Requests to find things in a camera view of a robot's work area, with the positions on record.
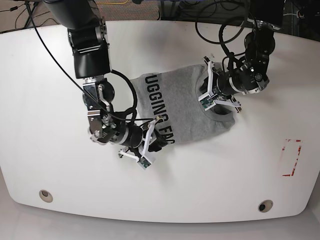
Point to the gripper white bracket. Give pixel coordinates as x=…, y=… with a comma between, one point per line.
x=217, y=84
x=143, y=140

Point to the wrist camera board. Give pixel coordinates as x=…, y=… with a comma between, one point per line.
x=207, y=103
x=143, y=163

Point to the table grommet hole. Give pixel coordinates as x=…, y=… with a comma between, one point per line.
x=265, y=206
x=45, y=196

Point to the grey t-shirt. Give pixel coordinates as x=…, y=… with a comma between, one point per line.
x=173, y=95

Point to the left table grommet hole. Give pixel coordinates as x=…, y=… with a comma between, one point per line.
x=45, y=196

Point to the right table grommet hole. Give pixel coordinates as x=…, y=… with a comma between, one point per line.
x=265, y=206

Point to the red tape marking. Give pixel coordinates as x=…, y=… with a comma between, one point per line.
x=289, y=157

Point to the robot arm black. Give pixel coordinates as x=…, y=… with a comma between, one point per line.
x=246, y=72
x=87, y=36

